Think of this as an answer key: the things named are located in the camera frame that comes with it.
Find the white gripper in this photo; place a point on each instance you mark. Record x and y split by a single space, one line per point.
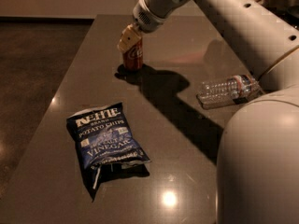
148 19

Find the red coke can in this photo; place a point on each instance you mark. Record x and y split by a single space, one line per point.
133 58

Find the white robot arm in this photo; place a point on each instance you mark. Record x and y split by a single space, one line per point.
258 158

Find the blue potato chips bag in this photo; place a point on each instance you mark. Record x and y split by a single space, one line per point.
104 138

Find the clear plastic water bottle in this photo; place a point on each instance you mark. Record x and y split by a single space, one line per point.
234 90

